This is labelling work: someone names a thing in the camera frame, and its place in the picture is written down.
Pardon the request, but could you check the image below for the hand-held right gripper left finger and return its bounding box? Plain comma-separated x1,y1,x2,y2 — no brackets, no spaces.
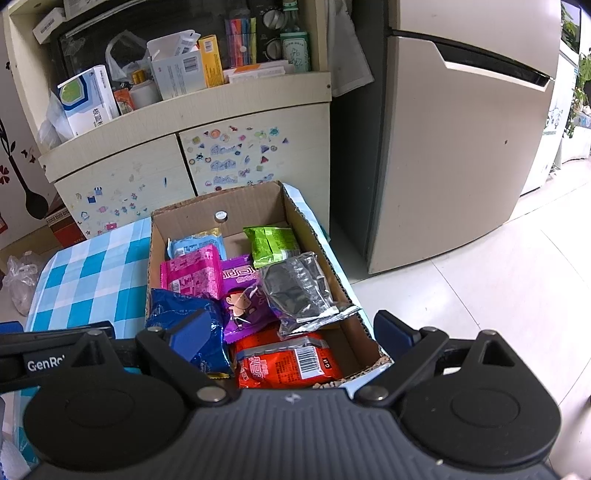
69,309,232,408

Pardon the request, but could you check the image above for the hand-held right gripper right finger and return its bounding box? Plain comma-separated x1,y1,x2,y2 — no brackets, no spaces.
355,309,518,407

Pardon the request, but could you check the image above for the blue foil snack bag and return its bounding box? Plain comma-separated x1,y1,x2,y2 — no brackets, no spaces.
147,288,232,377

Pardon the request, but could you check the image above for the purple snack packet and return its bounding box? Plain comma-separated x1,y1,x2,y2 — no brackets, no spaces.
219,255,280,344

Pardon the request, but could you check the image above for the pink snack packet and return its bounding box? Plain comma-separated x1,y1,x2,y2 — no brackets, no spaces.
160,244,223,301

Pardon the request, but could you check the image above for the red snack packet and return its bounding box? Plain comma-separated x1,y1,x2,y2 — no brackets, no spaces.
231,323,345,391

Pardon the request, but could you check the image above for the light blue snack packet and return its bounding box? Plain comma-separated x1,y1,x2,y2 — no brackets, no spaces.
167,230,226,261

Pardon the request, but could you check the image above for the silver foil snack packet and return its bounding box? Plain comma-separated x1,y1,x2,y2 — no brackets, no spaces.
257,251,363,340

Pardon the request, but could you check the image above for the green snack packet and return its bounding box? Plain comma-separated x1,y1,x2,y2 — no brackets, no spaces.
243,224,302,269

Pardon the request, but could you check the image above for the cardboard box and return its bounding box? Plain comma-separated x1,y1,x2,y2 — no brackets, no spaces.
145,180,393,391

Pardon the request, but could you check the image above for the clear plastic bag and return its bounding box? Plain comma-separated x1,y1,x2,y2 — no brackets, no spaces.
2,251,47,317

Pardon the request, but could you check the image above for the blue white checkered tablecloth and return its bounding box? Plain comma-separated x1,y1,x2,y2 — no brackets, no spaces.
0,181,393,480

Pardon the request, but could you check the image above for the red brown carton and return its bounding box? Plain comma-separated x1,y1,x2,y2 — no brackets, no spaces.
45,191,88,247

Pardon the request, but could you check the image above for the cream cabinet with stickers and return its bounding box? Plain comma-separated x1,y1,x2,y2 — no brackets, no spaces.
2,0,333,241

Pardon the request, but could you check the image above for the beige refrigerator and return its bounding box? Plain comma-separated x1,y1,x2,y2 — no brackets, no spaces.
330,0,561,276

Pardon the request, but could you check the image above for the orange packet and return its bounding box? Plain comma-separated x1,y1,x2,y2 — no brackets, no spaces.
113,88,136,116

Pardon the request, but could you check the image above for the white bottle yellow cap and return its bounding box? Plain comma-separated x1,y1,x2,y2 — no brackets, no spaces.
129,69,161,109

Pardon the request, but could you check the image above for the white blue medicine box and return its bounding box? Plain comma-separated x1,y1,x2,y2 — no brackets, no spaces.
56,65,121,137

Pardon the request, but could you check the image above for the white open box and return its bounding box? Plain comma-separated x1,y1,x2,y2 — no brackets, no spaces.
147,30,208,101

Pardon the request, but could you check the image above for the flat white pink box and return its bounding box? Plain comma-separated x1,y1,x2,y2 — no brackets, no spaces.
223,62,295,85

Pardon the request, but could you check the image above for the orange yellow box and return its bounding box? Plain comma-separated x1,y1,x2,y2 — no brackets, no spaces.
198,34,226,88

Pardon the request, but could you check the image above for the hanging white cloth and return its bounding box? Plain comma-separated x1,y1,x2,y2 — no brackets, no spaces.
325,0,375,97

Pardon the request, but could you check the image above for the pack of coloured pens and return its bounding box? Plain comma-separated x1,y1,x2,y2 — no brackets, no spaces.
225,16,257,68

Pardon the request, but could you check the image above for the green labelled bottle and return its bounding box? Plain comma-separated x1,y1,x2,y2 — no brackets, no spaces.
279,0,311,72

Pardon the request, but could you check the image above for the green potted plant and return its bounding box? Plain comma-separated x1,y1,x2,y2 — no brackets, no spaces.
561,4,591,139

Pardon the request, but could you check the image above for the black vase wall sticker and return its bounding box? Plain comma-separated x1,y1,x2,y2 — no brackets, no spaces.
0,117,49,220

